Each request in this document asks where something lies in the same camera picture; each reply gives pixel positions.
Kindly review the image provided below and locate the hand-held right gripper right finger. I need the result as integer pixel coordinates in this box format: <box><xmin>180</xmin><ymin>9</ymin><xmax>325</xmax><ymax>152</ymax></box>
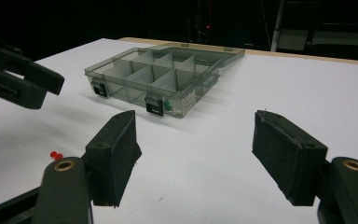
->
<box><xmin>252</xmin><ymin>109</ymin><xmax>329</xmax><ymax>207</ymax></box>

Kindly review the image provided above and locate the white metal stand leg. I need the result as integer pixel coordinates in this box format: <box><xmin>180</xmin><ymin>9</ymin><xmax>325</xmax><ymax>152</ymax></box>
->
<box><xmin>269</xmin><ymin>0</ymin><xmax>286</xmax><ymax>52</ymax></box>

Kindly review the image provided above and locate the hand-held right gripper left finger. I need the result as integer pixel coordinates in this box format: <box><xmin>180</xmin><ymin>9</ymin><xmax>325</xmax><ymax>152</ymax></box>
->
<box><xmin>84</xmin><ymin>109</ymin><xmax>143</xmax><ymax>208</ymax></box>

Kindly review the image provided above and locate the dark device with red light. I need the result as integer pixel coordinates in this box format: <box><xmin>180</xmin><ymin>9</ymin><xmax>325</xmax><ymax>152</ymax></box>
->
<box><xmin>187</xmin><ymin>0</ymin><xmax>214</xmax><ymax>45</ymax></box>

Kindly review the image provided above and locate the transparent grey compartment box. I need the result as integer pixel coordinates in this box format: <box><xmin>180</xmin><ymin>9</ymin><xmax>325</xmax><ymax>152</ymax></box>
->
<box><xmin>84</xmin><ymin>42</ymin><xmax>246</xmax><ymax>119</ymax></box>

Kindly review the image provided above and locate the red pushpin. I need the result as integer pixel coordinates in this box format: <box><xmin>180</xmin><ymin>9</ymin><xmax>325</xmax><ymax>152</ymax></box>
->
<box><xmin>49</xmin><ymin>150</ymin><xmax>64</xmax><ymax>161</ymax></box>

